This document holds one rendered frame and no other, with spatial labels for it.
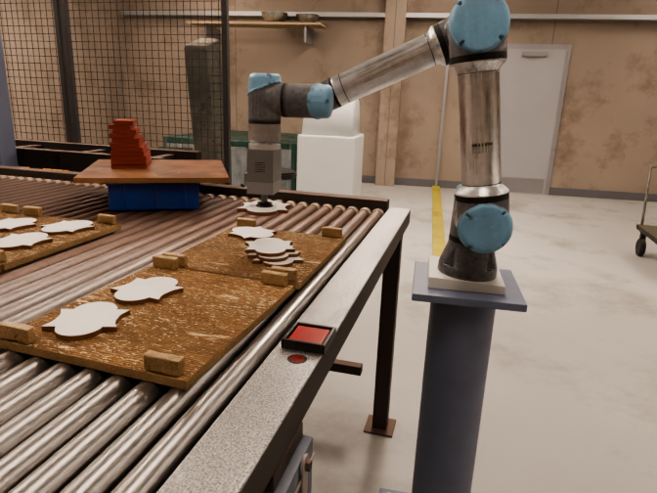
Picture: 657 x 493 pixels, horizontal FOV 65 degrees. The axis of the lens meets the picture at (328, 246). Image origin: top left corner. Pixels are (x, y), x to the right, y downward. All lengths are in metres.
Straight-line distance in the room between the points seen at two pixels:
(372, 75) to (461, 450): 1.01
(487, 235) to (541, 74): 7.39
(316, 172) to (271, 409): 4.70
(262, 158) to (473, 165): 0.47
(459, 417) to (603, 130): 7.55
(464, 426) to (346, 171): 4.04
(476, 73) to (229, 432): 0.83
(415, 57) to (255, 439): 0.92
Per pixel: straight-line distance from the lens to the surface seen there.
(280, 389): 0.77
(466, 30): 1.13
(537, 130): 8.51
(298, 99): 1.18
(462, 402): 1.47
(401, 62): 1.28
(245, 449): 0.67
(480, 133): 1.15
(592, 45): 8.72
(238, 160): 6.86
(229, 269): 1.20
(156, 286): 1.09
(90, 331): 0.92
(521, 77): 8.45
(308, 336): 0.89
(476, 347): 1.40
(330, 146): 5.29
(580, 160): 8.74
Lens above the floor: 1.32
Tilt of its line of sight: 16 degrees down
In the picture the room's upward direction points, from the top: 2 degrees clockwise
